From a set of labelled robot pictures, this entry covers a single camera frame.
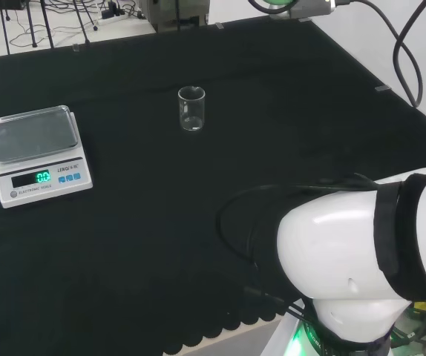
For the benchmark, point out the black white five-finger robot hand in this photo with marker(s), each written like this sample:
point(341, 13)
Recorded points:
point(272, 2)

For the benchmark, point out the clear glass beaker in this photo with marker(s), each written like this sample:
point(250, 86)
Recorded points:
point(191, 108)

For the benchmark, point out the clear tape piece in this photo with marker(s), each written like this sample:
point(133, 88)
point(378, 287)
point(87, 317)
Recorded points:
point(218, 26)
point(75, 48)
point(383, 88)

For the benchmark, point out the grey metal box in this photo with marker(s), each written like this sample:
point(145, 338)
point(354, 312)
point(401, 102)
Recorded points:
point(177, 13)

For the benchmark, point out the white power strip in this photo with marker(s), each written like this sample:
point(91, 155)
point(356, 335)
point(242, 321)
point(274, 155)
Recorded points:
point(111, 18)

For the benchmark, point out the black tripod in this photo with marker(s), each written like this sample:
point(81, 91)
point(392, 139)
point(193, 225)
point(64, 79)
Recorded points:
point(31, 22)
point(83, 22)

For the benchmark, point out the black bench cloth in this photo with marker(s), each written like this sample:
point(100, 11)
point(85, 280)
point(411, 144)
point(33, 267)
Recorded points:
point(198, 222)

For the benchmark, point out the white electronic balance steel pan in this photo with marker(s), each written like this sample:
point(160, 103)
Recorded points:
point(38, 159)

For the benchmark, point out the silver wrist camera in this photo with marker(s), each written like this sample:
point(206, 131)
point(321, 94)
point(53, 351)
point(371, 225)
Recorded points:
point(305, 10)

